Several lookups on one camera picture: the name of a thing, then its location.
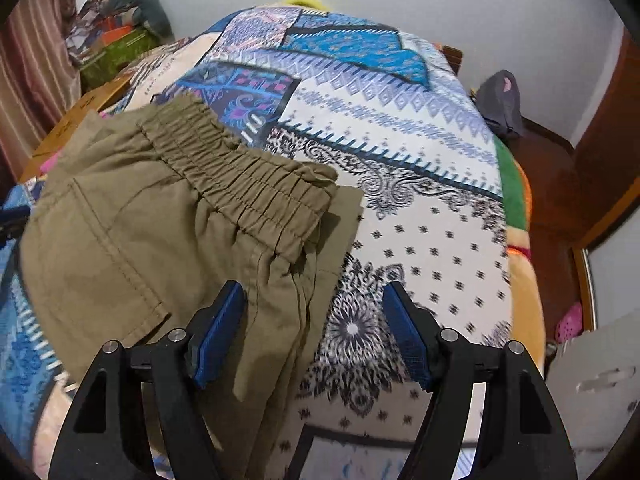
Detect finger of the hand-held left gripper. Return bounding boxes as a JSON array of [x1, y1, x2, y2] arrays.
[[0, 204, 31, 247]]

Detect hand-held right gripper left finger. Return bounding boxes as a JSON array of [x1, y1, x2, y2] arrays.
[[47, 280, 247, 480]]

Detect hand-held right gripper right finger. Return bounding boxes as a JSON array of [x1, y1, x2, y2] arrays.
[[382, 281, 571, 480]]

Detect olive green pants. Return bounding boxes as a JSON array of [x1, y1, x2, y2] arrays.
[[17, 94, 365, 480]]

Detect light wooden bench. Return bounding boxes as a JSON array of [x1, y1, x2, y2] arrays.
[[20, 72, 134, 184]]

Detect orange green plush blanket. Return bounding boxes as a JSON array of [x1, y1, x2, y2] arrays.
[[494, 137, 547, 367]]

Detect pink slipper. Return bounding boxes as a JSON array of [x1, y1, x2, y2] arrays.
[[554, 301, 585, 344]]

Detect striped red curtain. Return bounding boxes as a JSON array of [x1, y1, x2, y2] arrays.
[[0, 0, 84, 177]]

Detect patchwork patterned blanket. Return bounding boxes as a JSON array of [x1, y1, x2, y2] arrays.
[[0, 4, 514, 480]]

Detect white plastic cabinet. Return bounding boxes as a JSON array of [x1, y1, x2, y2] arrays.
[[545, 310, 640, 467]]

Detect white sliding wardrobe door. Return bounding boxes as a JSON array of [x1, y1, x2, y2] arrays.
[[572, 200, 640, 332]]

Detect pile of crumpled papers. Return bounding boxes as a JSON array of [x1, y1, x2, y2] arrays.
[[65, 0, 114, 62]]

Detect orange cardboard box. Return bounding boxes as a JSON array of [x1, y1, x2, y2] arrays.
[[97, 16, 137, 44]]

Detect striped orange cloth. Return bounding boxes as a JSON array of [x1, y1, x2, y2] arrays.
[[122, 35, 211, 87]]

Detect grey backpack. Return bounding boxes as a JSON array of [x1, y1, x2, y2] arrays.
[[472, 69, 525, 139]]

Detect grey pillow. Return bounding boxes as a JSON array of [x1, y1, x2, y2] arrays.
[[107, 0, 174, 36]]

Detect brown wooden door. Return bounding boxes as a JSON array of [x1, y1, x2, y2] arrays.
[[569, 25, 640, 243]]

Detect wooden bed frame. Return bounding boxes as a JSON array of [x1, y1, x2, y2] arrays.
[[439, 44, 464, 79]]

